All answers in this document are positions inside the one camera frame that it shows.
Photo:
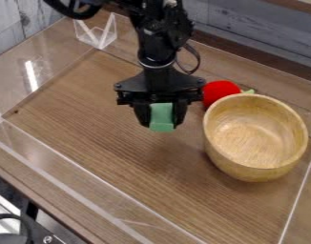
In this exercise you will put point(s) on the clear acrylic corner bracket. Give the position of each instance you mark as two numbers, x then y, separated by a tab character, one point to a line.
96	37

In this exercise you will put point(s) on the light wooden bowl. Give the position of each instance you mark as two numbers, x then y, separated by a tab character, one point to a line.
255	137

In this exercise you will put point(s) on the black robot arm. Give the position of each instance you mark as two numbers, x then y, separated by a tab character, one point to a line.
161	26

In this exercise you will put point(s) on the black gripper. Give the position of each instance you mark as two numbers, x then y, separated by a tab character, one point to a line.
158	86

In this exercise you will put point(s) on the green rectangular block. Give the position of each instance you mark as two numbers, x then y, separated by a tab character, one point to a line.
161	118

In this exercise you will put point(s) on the clear acrylic front wall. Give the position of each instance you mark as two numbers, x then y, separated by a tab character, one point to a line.
96	210

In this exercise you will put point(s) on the red ball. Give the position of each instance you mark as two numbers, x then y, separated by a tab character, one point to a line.
216	90

